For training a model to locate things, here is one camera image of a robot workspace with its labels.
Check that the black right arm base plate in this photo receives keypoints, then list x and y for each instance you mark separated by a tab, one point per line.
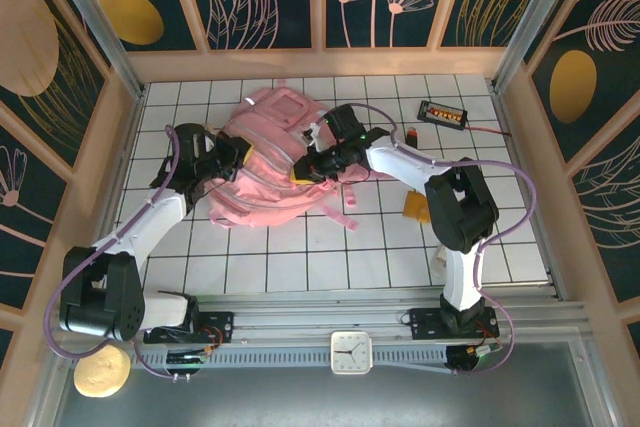
425	324

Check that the white square clock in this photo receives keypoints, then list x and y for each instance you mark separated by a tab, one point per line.
351	352

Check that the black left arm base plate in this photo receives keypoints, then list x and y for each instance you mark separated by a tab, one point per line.
220	327

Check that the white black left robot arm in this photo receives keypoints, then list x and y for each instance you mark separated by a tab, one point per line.
145	227

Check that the pink backpack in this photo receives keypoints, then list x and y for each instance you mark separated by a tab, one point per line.
270	187

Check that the round yellow sponge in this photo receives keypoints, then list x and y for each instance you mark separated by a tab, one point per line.
102	374

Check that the yellow-brown wallet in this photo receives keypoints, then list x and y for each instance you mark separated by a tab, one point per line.
415	207

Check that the aluminium mounting rail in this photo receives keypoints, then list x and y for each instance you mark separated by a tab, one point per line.
310	319

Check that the grey metal plate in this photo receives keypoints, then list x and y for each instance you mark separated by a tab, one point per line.
300	402

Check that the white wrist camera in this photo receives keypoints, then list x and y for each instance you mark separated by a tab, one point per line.
214	133
314	134

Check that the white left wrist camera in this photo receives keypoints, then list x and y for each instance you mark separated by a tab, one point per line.
214	133

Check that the black controller module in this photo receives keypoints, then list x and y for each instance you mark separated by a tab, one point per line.
187	359
462	359

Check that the aluminium frame post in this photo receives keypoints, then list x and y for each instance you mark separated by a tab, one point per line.
96	22
534	22

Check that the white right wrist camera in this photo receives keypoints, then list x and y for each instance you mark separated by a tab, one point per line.
314	134

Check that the black charger board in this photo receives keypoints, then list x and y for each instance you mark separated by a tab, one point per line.
442	114

